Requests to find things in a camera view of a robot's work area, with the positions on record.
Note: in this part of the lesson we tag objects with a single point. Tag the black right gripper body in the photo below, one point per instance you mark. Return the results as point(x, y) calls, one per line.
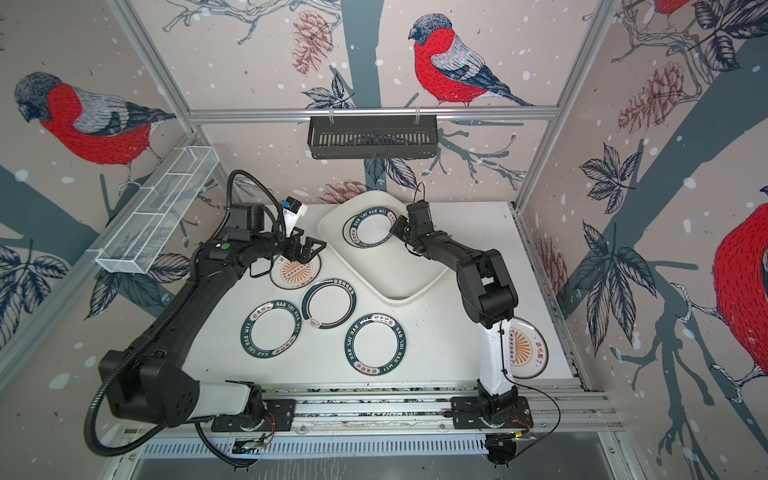
point(412, 236)

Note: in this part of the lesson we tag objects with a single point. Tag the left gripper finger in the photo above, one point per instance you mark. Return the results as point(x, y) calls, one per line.
point(315, 246)
point(305, 256)

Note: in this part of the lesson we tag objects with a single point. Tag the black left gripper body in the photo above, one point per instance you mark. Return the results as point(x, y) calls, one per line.
point(286, 246)

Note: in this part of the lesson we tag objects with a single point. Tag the green rim plate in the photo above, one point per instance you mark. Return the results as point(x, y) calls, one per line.
point(271, 329)
point(369, 228)
point(375, 344)
point(328, 303)

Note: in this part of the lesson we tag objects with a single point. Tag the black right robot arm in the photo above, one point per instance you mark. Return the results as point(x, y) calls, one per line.
point(486, 289)

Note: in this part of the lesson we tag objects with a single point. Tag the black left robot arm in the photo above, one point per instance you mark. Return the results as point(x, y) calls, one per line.
point(145, 382)

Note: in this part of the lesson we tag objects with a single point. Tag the white plastic bin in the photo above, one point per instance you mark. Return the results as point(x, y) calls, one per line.
point(390, 271)

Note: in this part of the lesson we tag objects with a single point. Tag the green rim plate front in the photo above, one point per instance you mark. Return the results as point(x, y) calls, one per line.
point(375, 344)

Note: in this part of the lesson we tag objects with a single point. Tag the horizontal aluminium crossbar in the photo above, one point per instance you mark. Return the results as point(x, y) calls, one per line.
point(492, 113)

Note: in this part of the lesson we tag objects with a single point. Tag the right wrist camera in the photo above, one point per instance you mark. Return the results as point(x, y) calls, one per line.
point(419, 213)

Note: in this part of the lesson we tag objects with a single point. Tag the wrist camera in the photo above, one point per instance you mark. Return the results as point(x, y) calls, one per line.
point(292, 210)
point(419, 213)

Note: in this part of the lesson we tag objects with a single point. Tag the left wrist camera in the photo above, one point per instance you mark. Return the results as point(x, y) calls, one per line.
point(292, 210)

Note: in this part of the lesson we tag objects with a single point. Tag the black hanging wire basket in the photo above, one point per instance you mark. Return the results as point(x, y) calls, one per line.
point(373, 137)

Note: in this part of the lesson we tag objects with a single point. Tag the white mesh wall shelf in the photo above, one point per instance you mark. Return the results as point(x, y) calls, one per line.
point(142, 236)

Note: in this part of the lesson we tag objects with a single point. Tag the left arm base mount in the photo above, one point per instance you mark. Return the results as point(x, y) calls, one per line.
point(270, 416)

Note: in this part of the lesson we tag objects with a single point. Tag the aluminium rail base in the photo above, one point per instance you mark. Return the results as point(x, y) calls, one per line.
point(389, 409)

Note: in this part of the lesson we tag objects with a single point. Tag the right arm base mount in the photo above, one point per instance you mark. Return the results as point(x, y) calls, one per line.
point(489, 414)

